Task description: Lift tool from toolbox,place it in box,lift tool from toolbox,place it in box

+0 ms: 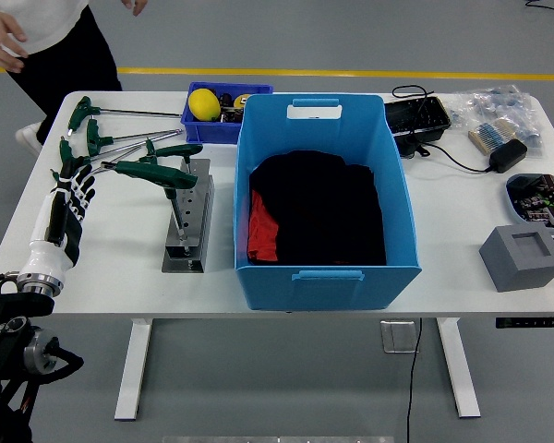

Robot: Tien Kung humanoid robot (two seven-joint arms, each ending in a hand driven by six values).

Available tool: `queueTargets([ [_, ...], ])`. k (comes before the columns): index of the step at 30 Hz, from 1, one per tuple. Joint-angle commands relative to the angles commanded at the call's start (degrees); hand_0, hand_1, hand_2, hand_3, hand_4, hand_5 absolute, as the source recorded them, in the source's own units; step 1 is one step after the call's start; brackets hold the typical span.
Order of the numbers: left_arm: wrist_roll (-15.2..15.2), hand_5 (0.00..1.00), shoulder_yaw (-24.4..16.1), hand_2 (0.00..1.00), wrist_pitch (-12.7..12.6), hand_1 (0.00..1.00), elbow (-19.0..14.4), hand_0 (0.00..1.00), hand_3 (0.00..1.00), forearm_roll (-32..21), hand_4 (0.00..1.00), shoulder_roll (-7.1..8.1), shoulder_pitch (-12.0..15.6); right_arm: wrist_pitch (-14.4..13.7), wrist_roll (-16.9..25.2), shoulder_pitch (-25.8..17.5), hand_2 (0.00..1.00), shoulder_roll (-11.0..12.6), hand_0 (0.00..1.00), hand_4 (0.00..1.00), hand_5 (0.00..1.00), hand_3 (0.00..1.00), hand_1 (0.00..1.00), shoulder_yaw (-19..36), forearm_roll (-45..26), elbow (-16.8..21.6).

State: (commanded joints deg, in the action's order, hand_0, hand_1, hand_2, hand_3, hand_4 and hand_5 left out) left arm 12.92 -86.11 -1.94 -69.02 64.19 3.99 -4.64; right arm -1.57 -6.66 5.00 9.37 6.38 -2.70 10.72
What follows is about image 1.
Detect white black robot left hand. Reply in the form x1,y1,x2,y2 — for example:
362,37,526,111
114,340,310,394
17,159,97,286

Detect clear bags of parts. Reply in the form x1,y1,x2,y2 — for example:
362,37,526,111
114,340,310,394
447,84,546,158

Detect person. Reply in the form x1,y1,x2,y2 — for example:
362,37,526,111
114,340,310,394
0,0,149,157

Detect large green T-handle hex wrench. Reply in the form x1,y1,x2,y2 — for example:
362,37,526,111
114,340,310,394
100,160,199,244

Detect black adapter cord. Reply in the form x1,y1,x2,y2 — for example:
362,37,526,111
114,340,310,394
422,140,496,174

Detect grey foam cube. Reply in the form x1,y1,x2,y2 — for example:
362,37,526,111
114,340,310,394
478,224,554,293

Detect white table leg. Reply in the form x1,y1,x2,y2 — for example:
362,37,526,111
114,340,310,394
436,317,482,420
114,317,153,422

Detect small black device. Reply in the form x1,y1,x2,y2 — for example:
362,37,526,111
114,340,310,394
391,130,433,158

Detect pale blue plate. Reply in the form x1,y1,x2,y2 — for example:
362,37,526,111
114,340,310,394
505,173,554,232

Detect black power adapter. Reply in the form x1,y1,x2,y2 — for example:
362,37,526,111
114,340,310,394
488,138,529,174

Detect black cable on floor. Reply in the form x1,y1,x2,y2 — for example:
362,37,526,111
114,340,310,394
524,0,554,23

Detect black plastic tray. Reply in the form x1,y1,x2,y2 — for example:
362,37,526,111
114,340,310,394
383,96,452,135

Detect person's right hand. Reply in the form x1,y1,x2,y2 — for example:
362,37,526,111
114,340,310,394
0,11,29,74

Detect grey metal wrench stand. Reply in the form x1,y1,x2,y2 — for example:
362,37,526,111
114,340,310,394
161,159,216,274

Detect yellow lemon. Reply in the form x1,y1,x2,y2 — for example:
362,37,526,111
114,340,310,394
187,88,222,123

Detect silver floor socket plate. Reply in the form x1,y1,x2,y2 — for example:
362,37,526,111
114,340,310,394
380,319,420,354

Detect black cloth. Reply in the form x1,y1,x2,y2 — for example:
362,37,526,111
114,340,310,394
248,150,388,267

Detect long green T-handle hex wrench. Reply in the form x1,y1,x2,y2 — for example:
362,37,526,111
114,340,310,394
66,95,185,133

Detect black table control panel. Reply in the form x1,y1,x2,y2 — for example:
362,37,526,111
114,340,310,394
495,316,554,329

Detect taped resistor strip bundle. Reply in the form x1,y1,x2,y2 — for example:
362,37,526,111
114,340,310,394
467,117,521,156

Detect red cloth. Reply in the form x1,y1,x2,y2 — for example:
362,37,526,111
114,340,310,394
247,189,281,263

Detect dark circuit boards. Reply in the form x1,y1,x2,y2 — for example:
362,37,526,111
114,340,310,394
510,174,554,228

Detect looped black cable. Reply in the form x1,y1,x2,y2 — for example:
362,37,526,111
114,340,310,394
391,84,438,156

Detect large blue plastic box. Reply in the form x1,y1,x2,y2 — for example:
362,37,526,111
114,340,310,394
233,93,422,311

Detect small blue plastic bin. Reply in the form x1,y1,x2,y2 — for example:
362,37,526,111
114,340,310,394
179,81,274,147

